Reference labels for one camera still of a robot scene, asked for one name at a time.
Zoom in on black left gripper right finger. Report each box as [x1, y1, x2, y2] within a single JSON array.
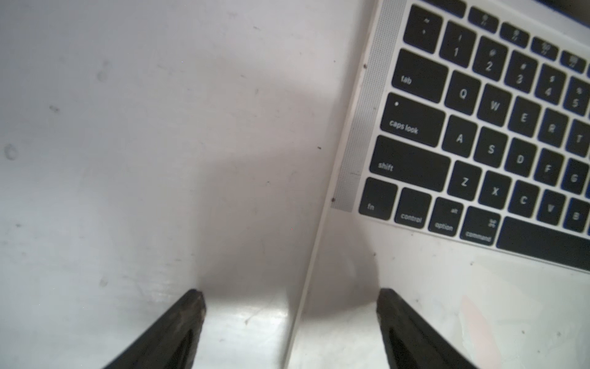
[[376, 288, 475, 369]]

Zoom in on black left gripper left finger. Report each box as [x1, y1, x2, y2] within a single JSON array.
[[106, 289, 206, 369]]

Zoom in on silver laptop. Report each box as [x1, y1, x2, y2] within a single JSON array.
[[284, 1, 589, 368]]

